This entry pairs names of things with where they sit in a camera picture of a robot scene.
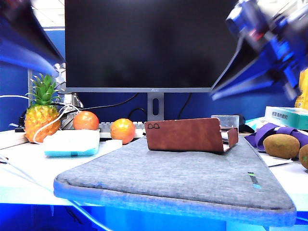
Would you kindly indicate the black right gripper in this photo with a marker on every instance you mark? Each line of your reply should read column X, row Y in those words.
column 269, row 24

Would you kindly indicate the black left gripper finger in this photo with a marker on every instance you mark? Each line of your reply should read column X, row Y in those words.
column 26, row 26
column 14, row 55

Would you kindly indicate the black object behind case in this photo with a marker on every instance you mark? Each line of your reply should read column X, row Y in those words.
column 245, row 125

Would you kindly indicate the brown leather glasses case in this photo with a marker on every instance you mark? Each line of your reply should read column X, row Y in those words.
column 185, row 134

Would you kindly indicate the clear plastic box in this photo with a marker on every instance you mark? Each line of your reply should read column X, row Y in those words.
column 228, row 121

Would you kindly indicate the white teal medicine box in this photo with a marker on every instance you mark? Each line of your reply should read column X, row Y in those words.
column 286, row 116

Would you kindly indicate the yellow packet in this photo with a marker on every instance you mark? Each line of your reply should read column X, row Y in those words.
column 303, row 91

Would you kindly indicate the toy pineapple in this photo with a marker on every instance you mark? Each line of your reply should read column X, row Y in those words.
column 41, row 122

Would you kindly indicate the brown kiwi fruit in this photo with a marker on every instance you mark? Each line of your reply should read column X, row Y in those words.
column 281, row 146
column 304, row 156

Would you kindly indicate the white power strip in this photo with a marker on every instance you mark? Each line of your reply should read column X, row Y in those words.
column 12, row 139

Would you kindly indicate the white paper sheet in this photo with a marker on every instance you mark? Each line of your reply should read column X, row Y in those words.
column 272, row 160

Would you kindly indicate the grey monitor stand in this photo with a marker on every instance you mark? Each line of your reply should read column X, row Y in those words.
column 155, row 106

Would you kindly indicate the orange fruit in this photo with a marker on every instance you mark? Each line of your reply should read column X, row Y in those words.
column 123, row 131
column 85, row 120

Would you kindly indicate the black computer monitor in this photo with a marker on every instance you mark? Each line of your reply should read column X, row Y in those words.
column 149, row 43

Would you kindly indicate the white box with teal base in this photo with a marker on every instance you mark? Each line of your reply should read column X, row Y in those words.
column 72, row 143

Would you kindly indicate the white keyboard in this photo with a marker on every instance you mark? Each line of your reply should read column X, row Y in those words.
column 106, row 128

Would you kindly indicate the grey felt laptop sleeve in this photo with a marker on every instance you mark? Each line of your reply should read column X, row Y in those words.
column 173, row 175

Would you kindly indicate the small white block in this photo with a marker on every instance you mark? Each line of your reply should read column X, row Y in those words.
column 114, row 142

